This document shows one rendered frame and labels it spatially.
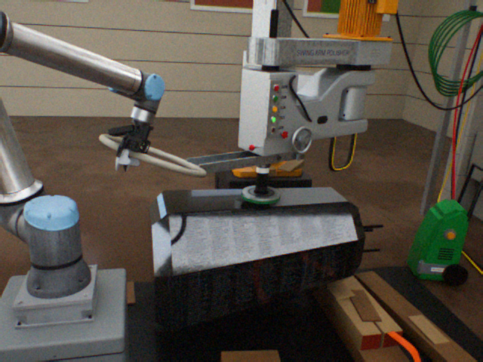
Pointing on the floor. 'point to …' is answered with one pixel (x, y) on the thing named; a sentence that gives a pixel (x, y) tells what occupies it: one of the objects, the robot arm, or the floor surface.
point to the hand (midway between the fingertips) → (120, 167)
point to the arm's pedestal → (106, 315)
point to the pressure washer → (443, 240)
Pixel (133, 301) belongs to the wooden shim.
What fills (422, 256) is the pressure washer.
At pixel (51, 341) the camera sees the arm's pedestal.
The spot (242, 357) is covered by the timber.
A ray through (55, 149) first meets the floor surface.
